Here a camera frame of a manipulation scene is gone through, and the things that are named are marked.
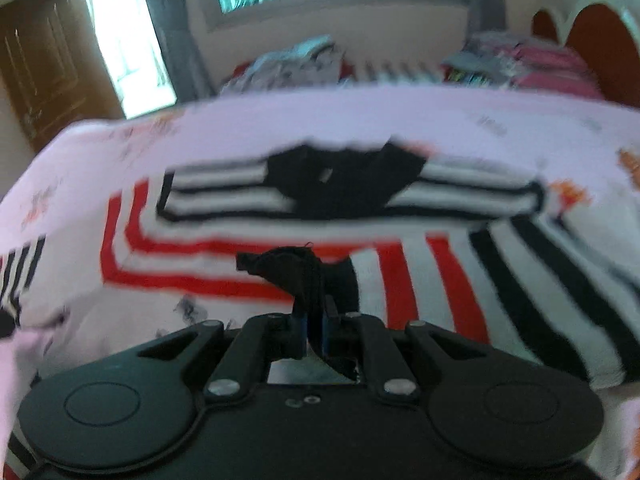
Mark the pink floral bed sheet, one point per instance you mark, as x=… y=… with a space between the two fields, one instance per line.
x=209 y=401

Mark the grey left curtain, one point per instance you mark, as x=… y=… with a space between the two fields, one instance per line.
x=182 y=58

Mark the pink grey folded clothes stack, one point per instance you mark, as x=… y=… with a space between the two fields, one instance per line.
x=511 y=62

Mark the brown wooden door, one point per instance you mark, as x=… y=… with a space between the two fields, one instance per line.
x=53 y=68

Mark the red white scalloped headboard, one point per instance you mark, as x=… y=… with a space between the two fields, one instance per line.
x=600 y=36

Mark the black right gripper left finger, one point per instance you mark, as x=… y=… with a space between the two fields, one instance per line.
x=289 y=333

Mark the grey white clothes pile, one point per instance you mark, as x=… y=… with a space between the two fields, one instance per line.
x=314 y=62

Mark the red striped cloth behind bed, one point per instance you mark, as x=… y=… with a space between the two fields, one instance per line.
x=390 y=72

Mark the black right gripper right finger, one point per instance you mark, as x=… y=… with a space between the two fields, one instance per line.
x=338 y=335

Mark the striped black red white sweater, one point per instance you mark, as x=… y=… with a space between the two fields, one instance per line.
x=486 y=253

